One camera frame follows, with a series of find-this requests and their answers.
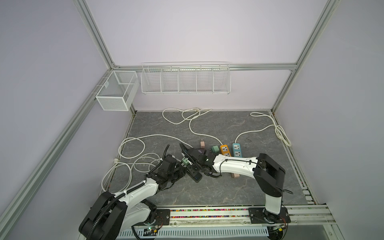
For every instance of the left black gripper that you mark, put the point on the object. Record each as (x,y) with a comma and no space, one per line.
(181,172)

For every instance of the black power strip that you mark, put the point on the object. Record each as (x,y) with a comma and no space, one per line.
(194,173)

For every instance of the orange power strip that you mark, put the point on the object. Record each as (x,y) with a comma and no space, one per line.
(225,150)

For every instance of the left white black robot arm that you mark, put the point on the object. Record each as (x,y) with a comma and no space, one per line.
(113,213)

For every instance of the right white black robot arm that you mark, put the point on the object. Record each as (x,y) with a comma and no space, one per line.
(268,174)

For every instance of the small white mesh basket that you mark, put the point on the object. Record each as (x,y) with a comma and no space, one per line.
(118,91)

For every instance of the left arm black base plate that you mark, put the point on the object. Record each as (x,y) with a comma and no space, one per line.
(156,218)

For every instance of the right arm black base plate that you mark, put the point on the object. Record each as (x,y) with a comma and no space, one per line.
(261,216)

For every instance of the long white wire basket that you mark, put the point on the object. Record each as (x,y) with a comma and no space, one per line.
(186,78)

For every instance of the aluminium mounting rail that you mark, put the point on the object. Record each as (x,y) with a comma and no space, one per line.
(220,216)

